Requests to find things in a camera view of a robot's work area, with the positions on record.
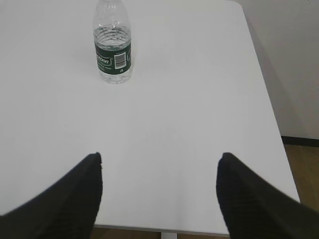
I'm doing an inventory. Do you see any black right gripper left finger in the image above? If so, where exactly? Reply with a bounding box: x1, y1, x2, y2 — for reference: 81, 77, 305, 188
0, 152, 103, 239

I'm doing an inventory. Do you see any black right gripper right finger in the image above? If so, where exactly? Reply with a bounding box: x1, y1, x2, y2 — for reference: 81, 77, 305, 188
216, 152, 319, 239

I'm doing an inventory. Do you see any clear green-label water bottle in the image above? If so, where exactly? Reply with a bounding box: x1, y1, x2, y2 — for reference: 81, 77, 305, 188
93, 0, 132, 84

